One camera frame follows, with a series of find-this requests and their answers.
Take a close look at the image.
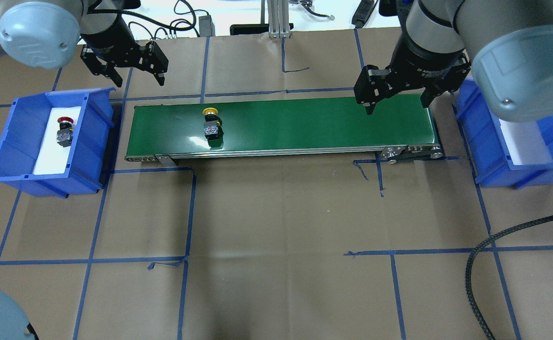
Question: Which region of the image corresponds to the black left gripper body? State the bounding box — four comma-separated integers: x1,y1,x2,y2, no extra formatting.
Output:
80,19,140,71

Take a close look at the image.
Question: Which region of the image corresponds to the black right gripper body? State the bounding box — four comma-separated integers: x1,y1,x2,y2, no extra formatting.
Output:
388,35,471,91

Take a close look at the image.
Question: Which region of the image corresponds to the red push button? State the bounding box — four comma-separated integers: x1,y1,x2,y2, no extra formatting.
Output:
56,116,74,148

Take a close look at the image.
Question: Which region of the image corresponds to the yellow push button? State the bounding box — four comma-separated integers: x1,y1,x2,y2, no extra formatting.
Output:
202,107,224,141

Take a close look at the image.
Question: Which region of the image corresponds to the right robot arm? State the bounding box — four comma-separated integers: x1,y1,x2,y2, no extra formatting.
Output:
353,0,553,122

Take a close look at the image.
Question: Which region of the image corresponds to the green conveyor belt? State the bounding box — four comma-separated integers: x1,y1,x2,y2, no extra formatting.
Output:
124,94,444,162

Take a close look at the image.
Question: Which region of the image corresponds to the blue bin right side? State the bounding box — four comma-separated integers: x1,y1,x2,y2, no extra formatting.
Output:
455,77,553,188

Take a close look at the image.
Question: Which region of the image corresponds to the blue bin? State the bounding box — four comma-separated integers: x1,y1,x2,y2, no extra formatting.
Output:
0,87,114,198
455,77,553,188

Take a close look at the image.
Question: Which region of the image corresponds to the black power adapter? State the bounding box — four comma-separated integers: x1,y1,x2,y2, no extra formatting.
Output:
197,14,216,37

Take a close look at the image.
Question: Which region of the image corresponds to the blue bin left side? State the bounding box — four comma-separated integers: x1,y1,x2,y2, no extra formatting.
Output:
0,87,114,198

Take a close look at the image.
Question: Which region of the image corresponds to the white foam pad right bin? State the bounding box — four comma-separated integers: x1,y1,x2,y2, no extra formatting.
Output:
499,120,553,165

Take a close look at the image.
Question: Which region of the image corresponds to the white foam pad bin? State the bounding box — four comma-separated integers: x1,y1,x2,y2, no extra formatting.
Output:
499,120,553,165
32,105,90,175

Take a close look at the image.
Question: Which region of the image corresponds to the white foam pad left bin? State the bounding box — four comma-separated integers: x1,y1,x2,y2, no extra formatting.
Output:
32,105,90,175

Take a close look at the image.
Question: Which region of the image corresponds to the aluminium frame post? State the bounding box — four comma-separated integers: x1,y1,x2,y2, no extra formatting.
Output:
266,0,291,39

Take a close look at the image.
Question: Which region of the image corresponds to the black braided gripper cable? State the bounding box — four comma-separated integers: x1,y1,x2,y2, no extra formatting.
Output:
464,210,553,340

